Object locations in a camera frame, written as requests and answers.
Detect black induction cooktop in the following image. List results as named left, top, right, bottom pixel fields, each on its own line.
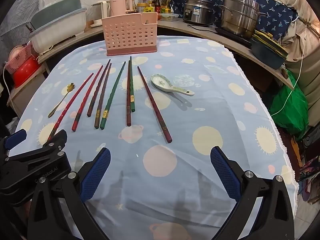
left=215, top=26, right=253, bottom=47

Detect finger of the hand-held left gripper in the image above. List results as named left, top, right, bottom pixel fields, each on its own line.
left=0, top=129, right=27, bottom=159
left=0, top=129, right=73, bottom=195

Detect green plastic bag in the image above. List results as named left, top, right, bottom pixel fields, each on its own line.
left=270, top=70, right=309, bottom=134

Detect green chopstick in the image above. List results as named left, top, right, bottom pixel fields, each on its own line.
left=99, top=61, right=126, bottom=130
left=129, top=56, right=136, bottom=113

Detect stack of yellow teal bowls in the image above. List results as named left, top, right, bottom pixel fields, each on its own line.
left=251, top=30, right=288, bottom=69

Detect white ceramic soup spoon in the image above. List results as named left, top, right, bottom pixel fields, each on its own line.
left=151, top=74, right=195, bottom=97

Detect cluster of condiment bottles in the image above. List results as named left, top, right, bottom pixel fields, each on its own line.
left=136, top=0, right=177, bottom=14

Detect brown chopstick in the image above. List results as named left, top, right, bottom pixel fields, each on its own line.
left=87, top=59, right=111, bottom=117
left=94, top=63, right=112, bottom=130

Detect white dish box grey lid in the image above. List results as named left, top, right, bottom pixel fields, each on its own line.
left=30, top=0, right=87, bottom=53

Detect beige hanging cloth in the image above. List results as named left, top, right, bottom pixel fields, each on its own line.
left=277, top=0, right=320, bottom=105

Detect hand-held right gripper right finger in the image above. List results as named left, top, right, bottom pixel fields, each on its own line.
left=210, top=146, right=295, bottom=240

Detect grey striped hanging sheet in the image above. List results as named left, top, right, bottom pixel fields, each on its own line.
left=0, top=0, right=42, bottom=53

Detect wooden corner counter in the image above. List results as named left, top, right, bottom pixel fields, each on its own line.
left=37, top=19, right=295, bottom=90

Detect pink perforated utensil basket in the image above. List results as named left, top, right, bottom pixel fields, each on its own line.
left=101, top=12, right=158, bottom=57

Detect dark red chopstick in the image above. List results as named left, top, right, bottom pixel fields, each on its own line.
left=137, top=66, right=173, bottom=143
left=126, top=60, right=132, bottom=127

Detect white electric kettle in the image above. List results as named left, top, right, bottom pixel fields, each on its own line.
left=90, top=0, right=110, bottom=28

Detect stainless steel steamer pot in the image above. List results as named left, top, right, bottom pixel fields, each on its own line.
left=219, top=0, right=267, bottom=37

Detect pink electric kettle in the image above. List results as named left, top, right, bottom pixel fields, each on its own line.
left=109, top=0, right=137, bottom=18

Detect clear food container green lid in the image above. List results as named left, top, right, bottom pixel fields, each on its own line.
left=159, top=13, right=179, bottom=22

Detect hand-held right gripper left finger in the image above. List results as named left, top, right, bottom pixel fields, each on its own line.
left=27, top=147, right=112, bottom=240

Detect blue planet print tablecloth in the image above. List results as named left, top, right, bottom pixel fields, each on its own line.
left=7, top=35, right=299, bottom=240

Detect small gold spoon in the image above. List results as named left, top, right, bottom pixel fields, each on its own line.
left=48, top=82, right=76, bottom=118

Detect white cable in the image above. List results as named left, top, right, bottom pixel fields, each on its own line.
left=271, top=25, right=307, bottom=117

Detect steel rice cooker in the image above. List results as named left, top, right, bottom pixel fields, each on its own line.
left=183, top=0, right=213, bottom=25

